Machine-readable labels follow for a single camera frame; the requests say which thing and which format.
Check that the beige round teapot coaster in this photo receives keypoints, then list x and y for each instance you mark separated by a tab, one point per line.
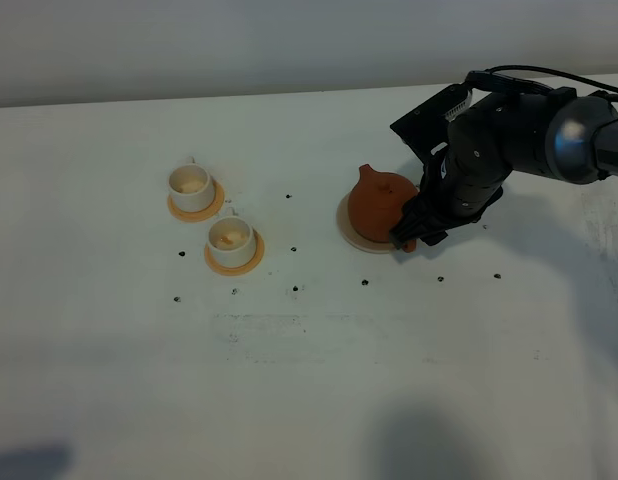
353	237

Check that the brown clay teapot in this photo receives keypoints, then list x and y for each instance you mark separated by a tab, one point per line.
375	202

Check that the near white teacup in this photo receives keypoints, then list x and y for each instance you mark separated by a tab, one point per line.
231	239

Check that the white teacup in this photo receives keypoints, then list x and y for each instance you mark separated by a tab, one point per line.
191	187
231	239

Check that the orange saucer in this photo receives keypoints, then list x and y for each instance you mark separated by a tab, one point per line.
201	215
218	268

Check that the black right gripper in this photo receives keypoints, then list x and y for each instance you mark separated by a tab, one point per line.
461	179

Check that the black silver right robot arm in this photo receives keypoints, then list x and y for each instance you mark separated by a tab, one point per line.
560	135

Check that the near orange saucer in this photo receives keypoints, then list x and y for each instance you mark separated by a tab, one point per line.
218	268

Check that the far white teacup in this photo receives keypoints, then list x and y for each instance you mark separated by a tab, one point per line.
191	187

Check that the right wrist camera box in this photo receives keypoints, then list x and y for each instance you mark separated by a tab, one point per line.
425	127

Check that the far orange saucer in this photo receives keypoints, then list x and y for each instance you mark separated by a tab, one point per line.
201	215

